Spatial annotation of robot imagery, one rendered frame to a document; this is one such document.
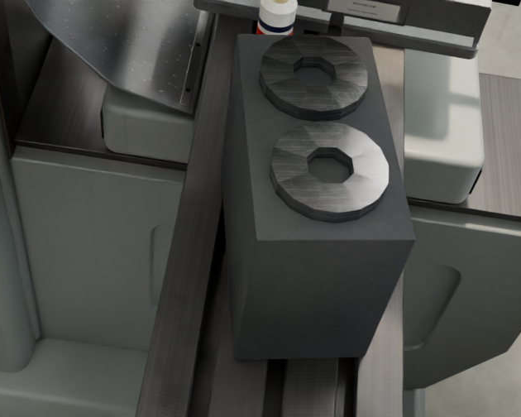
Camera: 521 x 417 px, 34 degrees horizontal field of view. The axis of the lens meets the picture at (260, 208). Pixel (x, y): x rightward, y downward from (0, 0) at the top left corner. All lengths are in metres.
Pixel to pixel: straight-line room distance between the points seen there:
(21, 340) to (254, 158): 0.94
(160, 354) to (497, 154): 0.66
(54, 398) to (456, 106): 0.84
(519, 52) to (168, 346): 1.98
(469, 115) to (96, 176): 0.51
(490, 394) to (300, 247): 1.31
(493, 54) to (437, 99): 1.40
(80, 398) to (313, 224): 0.98
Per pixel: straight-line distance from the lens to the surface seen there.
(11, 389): 1.57
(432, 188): 1.15
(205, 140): 0.92
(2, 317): 1.46
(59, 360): 1.59
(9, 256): 1.35
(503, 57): 2.58
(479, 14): 1.06
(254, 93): 0.71
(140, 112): 1.10
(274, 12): 0.95
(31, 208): 1.29
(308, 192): 0.63
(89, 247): 1.33
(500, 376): 1.93
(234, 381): 0.77
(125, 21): 1.11
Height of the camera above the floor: 1.60
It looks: 52 degrees down
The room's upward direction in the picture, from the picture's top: 10 degrees clockwise
